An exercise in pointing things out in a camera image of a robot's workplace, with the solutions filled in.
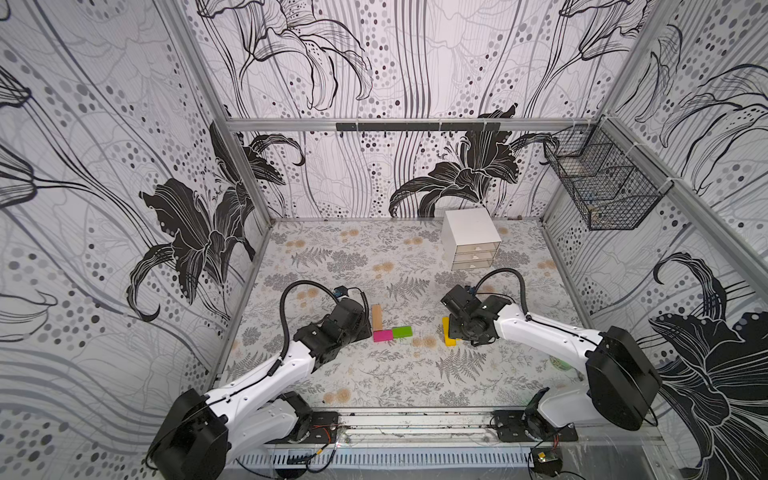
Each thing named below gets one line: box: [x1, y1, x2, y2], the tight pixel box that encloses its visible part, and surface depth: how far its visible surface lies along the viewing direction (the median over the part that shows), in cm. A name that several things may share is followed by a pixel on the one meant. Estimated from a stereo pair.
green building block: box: [392, 326, 413, 339], surface depth 91 cm
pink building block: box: [373, 329, 393, 342], surface depth 90 cm
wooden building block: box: [372, 304, 383, 331], surface depth 93 cm
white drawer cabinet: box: [442, 208, 502, 271], surface depth 100 cm
